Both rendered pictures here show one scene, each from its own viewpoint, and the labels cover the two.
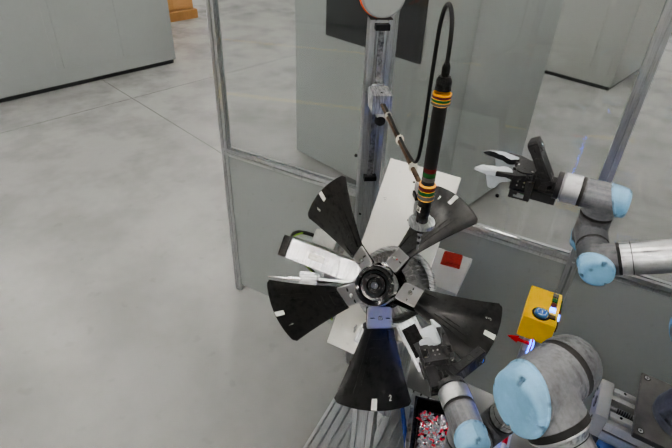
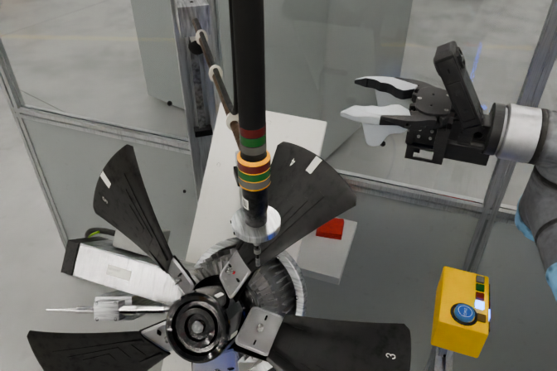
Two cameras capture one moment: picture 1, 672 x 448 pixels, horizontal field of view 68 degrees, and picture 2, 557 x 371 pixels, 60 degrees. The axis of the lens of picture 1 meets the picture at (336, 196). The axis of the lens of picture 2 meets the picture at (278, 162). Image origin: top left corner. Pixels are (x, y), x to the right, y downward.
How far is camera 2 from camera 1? 0.66 m
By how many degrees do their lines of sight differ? 7
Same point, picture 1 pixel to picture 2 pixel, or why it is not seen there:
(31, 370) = not seen: outside the picture
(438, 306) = (307, 347)
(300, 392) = not seen: outside the picture
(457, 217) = (322, 196)
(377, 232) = (212, 217)
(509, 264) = (405, 224)
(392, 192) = (228, 154)
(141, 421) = not seen: outside the picture
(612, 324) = (542, 285)
